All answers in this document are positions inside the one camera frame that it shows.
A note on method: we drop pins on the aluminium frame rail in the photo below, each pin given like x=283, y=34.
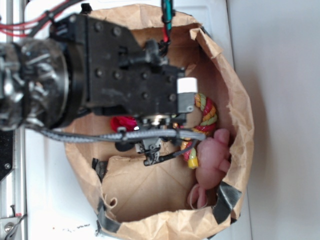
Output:
x=13, y=200

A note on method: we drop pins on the red paper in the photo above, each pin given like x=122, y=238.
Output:
x=127, y=122

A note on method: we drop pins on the brown paper bag tray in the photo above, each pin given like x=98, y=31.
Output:
x=137, y=202

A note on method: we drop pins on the pink plush mouse toy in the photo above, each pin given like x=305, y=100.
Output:
x=213, y=155

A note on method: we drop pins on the black bracket plate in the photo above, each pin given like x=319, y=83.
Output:
x=6, y=153

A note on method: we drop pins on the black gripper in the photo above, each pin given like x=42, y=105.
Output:
x=111, y=75

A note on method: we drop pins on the multicolour twisted rope toy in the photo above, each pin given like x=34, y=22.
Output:
x=206, y=127

